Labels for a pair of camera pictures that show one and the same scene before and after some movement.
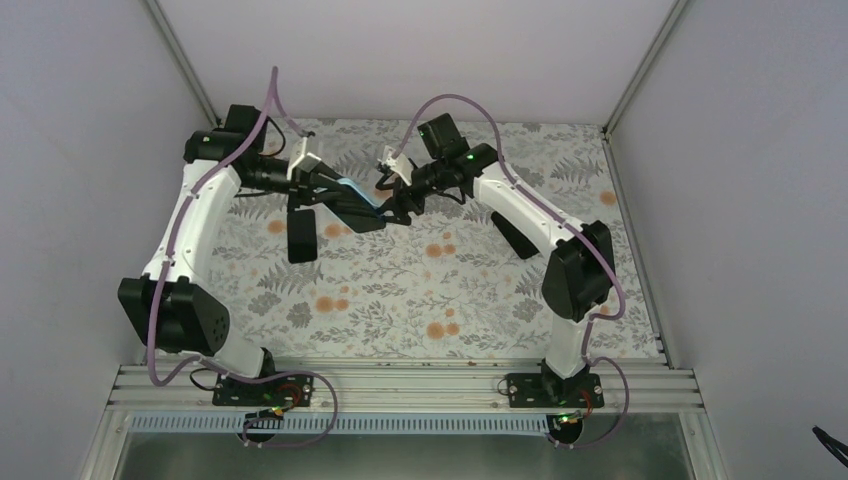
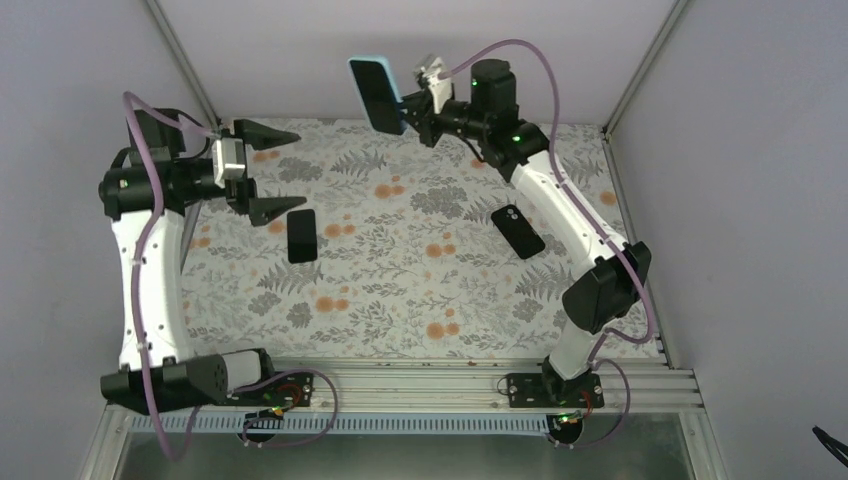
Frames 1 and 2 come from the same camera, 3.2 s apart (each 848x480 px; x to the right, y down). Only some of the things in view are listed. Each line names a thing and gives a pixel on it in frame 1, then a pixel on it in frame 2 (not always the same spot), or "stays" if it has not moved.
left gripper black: (301, 183) to (241, 194)
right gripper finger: (400, 216) to (429, 131)
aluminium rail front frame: (154, 388) stays
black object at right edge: (826, 439) stays
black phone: (348, 198) to (378, 93)
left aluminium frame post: (167, 28) stays
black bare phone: (301, 235) stays
